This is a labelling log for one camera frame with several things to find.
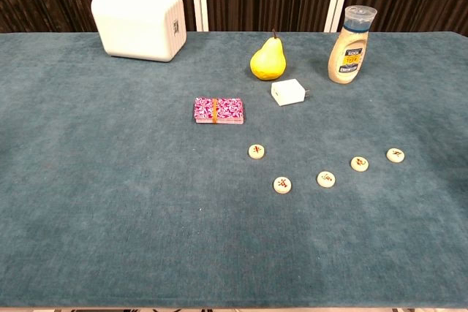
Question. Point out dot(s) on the white rounded plastic box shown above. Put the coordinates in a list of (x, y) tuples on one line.
[(135, 23)]

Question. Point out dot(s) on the pink patterned card deck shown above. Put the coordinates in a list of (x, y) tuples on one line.
[(230, 109)]

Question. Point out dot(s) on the yellow pear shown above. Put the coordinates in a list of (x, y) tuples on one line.
[(268, 63)]

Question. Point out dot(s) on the white USB wall charger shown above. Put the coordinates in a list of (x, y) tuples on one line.
[(287, 92)]

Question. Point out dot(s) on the teal table cloth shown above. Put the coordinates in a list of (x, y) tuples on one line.
[(109, 180)]

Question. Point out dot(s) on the beige sauce squeeze bottle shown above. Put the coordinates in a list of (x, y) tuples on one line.
[(347, 67)]

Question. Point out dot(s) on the orange rubber band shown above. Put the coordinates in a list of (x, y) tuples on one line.
[(215, 111)]

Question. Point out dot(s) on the wooden chess disc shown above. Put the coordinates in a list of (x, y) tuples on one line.
[(325, 179), (395, 155), (282, 185), (359, 163), (256, 151)]

